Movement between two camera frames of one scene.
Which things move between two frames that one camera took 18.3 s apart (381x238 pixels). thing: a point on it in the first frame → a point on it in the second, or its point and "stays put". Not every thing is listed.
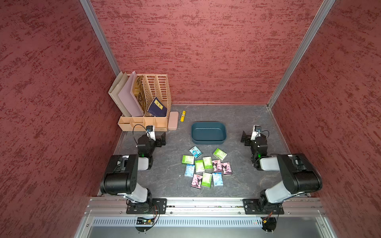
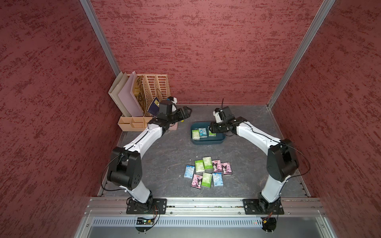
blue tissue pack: [189, 170] stays put
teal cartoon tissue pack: [195, 151] → [203, 133]
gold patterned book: [138, 91] stays put
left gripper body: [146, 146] → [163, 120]
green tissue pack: [188, 159] → [195, 134]
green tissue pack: [208, 163] stays put
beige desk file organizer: [155, 86] stays put
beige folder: [114, 90] stays put
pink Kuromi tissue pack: [217, 166] stays put
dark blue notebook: [157, 108] stays put
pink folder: [128, 99] stays put
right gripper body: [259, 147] → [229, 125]
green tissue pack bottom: [206, 180] stays put
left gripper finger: [163, 139] → [187, 111]
